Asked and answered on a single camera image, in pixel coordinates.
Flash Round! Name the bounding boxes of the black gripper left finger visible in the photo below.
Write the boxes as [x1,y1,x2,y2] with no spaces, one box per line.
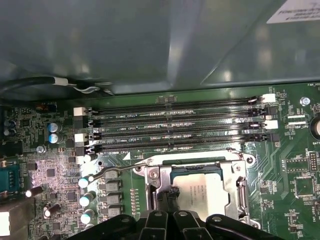
[84,190,171,240]

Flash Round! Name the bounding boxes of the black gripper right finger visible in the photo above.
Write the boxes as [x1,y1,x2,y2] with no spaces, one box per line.
[168,186,285,240]

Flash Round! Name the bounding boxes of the silver CPU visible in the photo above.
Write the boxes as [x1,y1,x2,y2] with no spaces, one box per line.
[171,173,225,219]

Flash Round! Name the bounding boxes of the thin metal locking lever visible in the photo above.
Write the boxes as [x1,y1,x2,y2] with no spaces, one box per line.
[237,177,249,211]
[88,162,149,182]

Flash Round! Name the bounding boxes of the CPU socket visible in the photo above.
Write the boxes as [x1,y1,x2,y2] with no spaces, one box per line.
[132,148,257,240]

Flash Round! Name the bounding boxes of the grey power choke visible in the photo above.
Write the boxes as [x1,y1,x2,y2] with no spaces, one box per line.
[104,169,123,180]
[98,193,124,205]
[99,205,124,217]
[98,181,123,193]

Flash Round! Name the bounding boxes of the silver top capacitor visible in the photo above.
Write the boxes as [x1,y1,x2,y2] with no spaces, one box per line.
[79,190,98,208]
[79,209,96,225]
[24,185,44,199]
[77,174,91,189]
[43,203,61,220]

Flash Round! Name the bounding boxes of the RAM slot black latches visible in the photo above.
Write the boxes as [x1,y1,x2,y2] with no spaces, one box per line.
[73,104,279,130]
[74,132,280,157]

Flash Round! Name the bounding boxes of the RAM slot white latches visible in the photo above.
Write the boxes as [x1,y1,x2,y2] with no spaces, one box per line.
[74,119,279,144]
[73,93,277,118]

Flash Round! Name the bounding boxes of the green motherboard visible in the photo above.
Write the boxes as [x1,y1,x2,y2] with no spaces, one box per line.
[0,84,320,240]

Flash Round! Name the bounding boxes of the blue top capacitor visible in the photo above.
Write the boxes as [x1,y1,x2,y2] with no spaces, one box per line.
[48,132,65,145]
[46,121,64,134]

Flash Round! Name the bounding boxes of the silver port shield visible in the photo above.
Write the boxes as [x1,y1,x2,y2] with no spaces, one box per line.
[0,197,36,238]

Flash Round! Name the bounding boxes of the blue port connector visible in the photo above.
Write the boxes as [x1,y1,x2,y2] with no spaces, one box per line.
[0,166,20,191]

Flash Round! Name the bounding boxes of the coin battery holder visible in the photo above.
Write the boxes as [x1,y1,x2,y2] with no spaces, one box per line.
[308,116,320,141]

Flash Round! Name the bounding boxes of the black PC case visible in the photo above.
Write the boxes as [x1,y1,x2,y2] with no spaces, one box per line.
[0,0,320,97]

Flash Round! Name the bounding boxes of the white printed label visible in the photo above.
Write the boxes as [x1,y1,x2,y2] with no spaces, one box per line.
[265,0,320,25]

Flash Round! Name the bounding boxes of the black cable white sleeve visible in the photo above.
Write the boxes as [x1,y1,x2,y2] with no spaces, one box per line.
[0,75,114,98]

